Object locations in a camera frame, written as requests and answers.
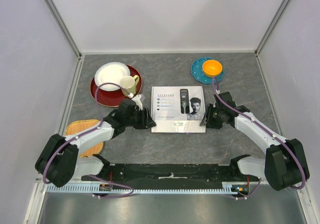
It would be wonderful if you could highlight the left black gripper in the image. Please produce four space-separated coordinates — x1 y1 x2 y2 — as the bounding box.
125 106 156 130

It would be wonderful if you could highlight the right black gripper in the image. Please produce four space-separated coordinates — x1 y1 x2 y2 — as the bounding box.
199 103 224 130

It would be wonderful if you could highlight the white clipper kit box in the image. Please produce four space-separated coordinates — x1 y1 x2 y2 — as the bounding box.
151 86 206 134

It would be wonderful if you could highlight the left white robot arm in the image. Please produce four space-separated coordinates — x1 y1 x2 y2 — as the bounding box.
35 99 156 188

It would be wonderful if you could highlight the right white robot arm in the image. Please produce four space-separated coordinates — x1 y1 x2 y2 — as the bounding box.
200 92 310 191

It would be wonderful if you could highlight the dark red round tray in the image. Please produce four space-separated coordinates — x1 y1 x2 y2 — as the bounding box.
90 65 143 108

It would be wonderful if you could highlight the pale yellow mug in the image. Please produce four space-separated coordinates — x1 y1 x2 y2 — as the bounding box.
119 75 140 99

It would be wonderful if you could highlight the teal scalloped plate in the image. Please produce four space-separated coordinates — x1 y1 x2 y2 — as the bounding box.
191 57 225 84

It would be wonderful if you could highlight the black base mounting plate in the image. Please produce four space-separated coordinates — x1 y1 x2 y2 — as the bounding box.
97 163 258 190

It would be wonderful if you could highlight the orange bowl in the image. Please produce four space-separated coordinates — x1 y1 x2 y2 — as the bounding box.
202 59 223 78

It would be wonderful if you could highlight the white paper plate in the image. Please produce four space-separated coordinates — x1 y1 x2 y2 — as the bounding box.
94 62 131 86

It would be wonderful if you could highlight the woven bamboo tray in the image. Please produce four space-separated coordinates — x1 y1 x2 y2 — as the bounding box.
64 119 105 159

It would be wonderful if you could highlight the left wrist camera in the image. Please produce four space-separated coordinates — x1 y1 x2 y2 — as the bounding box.
131 94 145 110

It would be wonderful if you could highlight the slotted cable duct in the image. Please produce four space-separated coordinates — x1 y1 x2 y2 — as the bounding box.
45 182 243 195

